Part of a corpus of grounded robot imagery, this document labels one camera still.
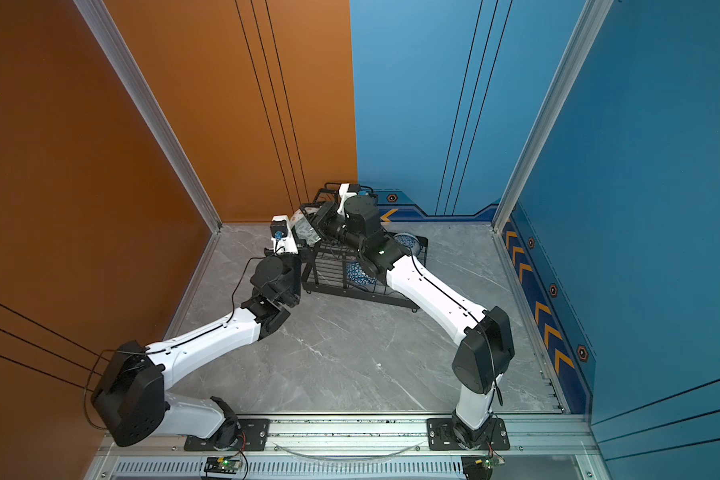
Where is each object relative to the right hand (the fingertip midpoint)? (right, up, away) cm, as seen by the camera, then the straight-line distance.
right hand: (297, 209), depth 68 cm
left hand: (-3, -3, +5) cm, 7 cm away
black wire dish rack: (+6, -17, +37) cm, 41 cm away
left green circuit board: (-19, -61, +3) cm, 64 cm away
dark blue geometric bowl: (+12, -17, +34) cm, 40 cm away
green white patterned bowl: (-1, -3, +9) cm, 9 cm away
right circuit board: (+43, -61, +2) cm, 75 cm away
